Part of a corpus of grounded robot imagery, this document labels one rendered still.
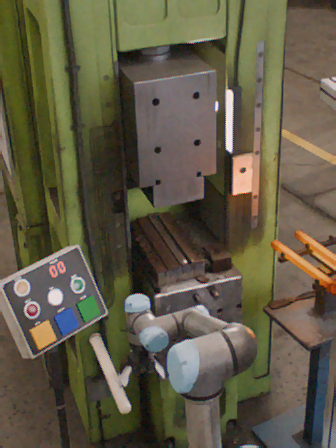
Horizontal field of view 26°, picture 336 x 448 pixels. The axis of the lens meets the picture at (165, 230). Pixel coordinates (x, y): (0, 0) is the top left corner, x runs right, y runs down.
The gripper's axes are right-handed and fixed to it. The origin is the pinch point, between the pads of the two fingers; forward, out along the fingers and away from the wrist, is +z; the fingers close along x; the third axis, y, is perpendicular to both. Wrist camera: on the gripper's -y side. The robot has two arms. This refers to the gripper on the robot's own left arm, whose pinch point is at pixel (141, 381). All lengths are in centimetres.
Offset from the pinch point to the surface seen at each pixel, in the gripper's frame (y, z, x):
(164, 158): -53, -53, 24
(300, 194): -257, 94, 177
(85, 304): -35.0, -9.3, -11.8
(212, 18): -69, -97, 48
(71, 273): -41.0, -19.5, -14.9
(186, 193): -54, -37, 32
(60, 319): -29.3, -9.1, -21.6
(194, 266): -54, -3, 35
